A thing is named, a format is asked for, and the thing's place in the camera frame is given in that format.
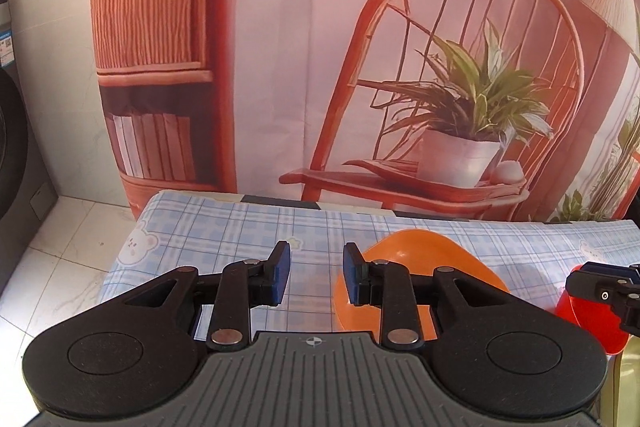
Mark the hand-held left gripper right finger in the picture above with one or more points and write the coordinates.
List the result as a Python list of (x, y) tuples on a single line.
[(350, 274)]

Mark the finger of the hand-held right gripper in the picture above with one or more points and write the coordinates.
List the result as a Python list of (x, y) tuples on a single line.
[(597, 289), (615, 269)]

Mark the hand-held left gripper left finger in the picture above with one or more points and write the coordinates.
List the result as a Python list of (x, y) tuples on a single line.
[(282, 272)]

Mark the red bowl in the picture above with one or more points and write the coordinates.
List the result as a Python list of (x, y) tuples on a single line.
[(595, 327)]

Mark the orange plastic bowl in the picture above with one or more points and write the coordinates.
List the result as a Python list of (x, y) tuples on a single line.
[(425, 252)]

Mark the blue plaid tablecloth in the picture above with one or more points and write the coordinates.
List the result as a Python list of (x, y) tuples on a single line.
[(210, 227)]

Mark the pale yellow object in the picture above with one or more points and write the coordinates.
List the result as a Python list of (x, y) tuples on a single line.
[(627, 387)]

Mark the printed room backdrop cloth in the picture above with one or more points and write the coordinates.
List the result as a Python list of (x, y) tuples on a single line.
[(310, 57)]

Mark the grey washing machine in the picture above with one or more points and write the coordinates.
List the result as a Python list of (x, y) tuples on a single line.
[(15, 157)]

